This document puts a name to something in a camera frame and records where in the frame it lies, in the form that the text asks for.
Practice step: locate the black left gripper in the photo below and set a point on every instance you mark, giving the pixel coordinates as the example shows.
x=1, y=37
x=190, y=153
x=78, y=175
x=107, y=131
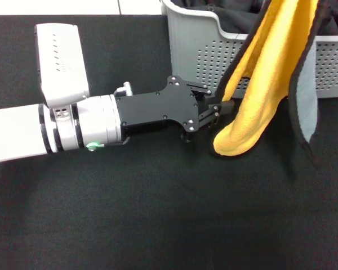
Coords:
x=155, y=109

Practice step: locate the black tablecloth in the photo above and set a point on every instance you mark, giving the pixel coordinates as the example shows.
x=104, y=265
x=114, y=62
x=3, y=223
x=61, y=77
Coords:
x=129, y=211

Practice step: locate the black cloth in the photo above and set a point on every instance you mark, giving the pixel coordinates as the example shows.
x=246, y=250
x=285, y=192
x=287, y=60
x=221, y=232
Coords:
x=231, y=17

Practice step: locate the grey perforated storage basket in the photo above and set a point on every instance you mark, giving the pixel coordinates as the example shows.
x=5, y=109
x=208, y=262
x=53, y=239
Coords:
x=194, y=50

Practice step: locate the yellow towel with black edge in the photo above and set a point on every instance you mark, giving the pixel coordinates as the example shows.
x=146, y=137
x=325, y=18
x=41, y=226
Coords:
x=270, y=70

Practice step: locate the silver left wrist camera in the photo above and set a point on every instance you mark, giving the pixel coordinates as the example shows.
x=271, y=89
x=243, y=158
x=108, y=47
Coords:
x=62, y=62

